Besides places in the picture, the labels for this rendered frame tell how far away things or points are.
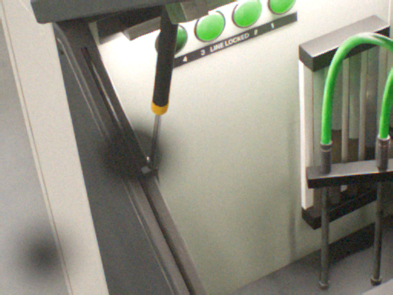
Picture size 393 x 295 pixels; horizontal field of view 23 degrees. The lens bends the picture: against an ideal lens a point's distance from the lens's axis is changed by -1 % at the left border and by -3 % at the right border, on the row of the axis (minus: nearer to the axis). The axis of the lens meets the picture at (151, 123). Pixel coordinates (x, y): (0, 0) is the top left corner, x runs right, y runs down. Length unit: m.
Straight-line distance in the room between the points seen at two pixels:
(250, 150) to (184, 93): 0.18
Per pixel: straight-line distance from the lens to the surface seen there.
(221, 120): 1.46
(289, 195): 1.64
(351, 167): 1.54
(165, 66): 1.00
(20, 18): 1.45
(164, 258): 1.22
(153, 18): 1.27
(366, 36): 1.27
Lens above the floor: 2.12
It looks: 38 degrees down
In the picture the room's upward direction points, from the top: 8 degrees counter-clockwise
